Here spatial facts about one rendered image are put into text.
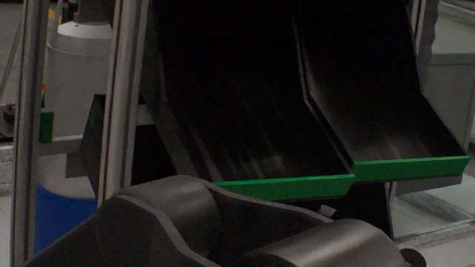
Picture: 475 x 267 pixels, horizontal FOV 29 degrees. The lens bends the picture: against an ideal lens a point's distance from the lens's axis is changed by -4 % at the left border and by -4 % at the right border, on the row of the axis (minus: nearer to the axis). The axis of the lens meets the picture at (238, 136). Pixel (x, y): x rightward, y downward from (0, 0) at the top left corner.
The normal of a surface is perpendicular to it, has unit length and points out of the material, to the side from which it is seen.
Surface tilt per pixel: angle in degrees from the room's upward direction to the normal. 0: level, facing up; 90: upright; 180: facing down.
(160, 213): 3
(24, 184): 90
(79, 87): 90
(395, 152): 25
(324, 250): 7
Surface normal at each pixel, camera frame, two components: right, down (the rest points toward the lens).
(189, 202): 0.65, -0.44
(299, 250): 0.21, -0.91
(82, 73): 0.02, 0.28
